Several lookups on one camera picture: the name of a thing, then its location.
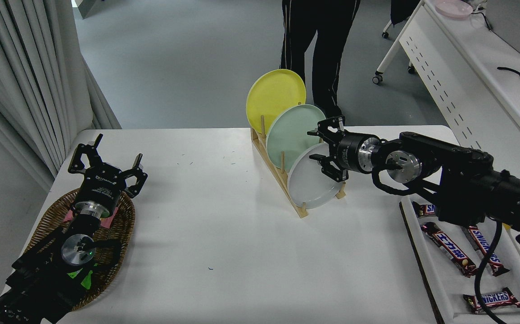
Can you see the person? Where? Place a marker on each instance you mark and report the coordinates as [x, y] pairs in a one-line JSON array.
[[332, 45]]

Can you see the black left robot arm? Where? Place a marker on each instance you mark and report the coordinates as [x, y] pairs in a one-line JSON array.
[[39, 279]]

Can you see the white perforated desk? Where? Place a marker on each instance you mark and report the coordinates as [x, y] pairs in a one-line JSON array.
[[449, 72]]

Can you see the pink paper piece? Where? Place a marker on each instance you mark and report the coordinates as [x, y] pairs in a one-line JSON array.
[[110, 219]]

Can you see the pink plate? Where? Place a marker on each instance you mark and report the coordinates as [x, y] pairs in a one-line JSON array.
[[453, 8]]

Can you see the wooden plate rack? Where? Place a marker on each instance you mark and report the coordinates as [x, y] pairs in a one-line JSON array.
[[301, 212]]

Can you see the grey laptop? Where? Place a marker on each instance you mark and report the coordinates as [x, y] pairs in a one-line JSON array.
[[514, 24]]

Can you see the grey curtain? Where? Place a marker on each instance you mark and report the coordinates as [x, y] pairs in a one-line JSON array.
[[16, 67]]

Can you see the yellow plate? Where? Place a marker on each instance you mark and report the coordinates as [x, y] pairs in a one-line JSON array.
[[273, 96]]

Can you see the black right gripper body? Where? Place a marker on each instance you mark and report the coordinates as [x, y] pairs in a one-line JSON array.
[[349, 153]]

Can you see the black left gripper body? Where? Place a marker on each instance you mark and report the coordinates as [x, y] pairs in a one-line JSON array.
[[101, 186]]

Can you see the brown wicker basket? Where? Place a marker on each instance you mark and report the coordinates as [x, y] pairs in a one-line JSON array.
[[122, 222]]

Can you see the brown Snickers bar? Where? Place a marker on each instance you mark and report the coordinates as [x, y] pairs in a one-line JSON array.
[[449, 247], [494, 300], [424, 209], [485, 247]]

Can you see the pale green plate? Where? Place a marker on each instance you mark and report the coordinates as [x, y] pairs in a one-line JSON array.
[[291, 135]]

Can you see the white tray with dark edge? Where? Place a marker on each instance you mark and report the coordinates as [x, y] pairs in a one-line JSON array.
[[444, 288]]

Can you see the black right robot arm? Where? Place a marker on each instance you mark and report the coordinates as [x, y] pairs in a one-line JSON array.
[[467, 180]]

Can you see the light grey plate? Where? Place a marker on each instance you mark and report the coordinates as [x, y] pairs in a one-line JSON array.
[[309, 189]]

